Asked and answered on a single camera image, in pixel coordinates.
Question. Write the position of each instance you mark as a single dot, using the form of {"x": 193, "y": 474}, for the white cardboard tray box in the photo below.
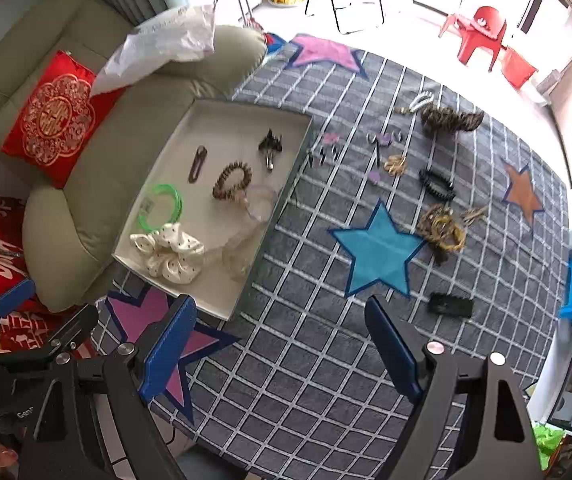
{"x": 235, "y": 200}

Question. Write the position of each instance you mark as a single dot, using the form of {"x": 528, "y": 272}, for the black lightning hairpins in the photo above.
{"x": 322, "y": 153}

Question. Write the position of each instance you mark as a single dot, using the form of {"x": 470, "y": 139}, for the red embroidered cushion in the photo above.
{"x": 59, "y": 118}

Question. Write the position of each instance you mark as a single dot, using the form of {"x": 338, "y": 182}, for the red printed blanket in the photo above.
{"x": 13, "y": 268}

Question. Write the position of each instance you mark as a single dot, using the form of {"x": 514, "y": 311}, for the beige wooden hair clip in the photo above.
{"x": 471, "y": 215}

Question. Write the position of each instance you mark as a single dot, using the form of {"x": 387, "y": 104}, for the black claw hair clip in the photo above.
{"x": 269, "y": 147}

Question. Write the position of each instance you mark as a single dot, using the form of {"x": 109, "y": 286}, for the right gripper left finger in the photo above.
{"x": 66, "y": 441}

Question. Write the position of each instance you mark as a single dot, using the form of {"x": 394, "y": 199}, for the white polka dot scrunchie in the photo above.
{"x": 170, "y": 253}

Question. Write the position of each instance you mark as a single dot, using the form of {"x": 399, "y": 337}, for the grey checked star tablecloth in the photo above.
{"x": 302, "y": 392}

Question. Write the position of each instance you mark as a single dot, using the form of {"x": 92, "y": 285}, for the green plastic bangle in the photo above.
{"x": 161, "y": 204}

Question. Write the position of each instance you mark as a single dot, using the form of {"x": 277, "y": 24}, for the red plastic chair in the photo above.
{"x": 485, "y": 30}

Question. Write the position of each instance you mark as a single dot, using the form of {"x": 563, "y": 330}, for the white plastic bag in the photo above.
{"x": 182, "y": 34}

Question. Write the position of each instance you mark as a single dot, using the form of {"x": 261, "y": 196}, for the black script letter clip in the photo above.
{"x": 382, "y": 140}

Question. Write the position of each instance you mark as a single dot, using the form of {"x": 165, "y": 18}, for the leopard print scrunchie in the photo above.
{"x": 445, "y": 120}

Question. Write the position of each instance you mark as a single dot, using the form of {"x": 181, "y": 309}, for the dark brown snap hairclip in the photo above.
{"x": 198, "y": 161}

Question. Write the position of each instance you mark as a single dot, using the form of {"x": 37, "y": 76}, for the black rectangular hair clip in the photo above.
{"x": 450, "y": 305}

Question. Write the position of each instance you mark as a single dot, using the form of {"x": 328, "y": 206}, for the red plastic bucket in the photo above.
{"x": 516, "y": 69}

